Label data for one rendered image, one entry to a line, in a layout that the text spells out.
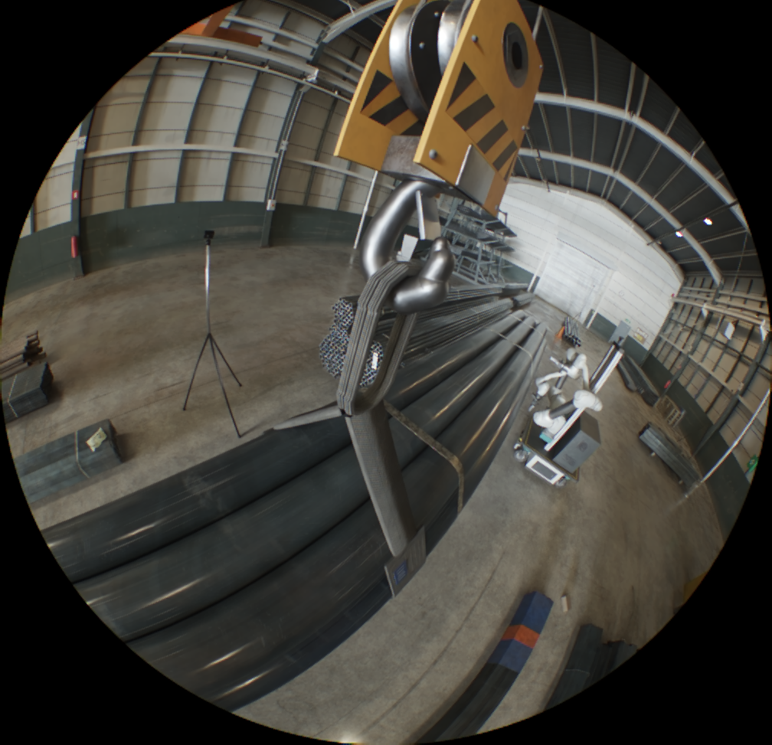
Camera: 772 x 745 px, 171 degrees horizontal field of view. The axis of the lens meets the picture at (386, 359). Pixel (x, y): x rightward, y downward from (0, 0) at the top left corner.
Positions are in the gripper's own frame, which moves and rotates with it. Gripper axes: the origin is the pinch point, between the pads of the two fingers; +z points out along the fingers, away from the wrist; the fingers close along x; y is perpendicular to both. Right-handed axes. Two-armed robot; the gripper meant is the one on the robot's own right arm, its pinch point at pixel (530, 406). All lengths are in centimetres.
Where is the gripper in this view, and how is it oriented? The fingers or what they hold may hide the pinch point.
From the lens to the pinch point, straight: 343.3
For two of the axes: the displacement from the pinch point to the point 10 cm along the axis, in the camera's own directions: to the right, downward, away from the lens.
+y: 7.5, 5.2, -4.0
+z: -2.8, 8.0, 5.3
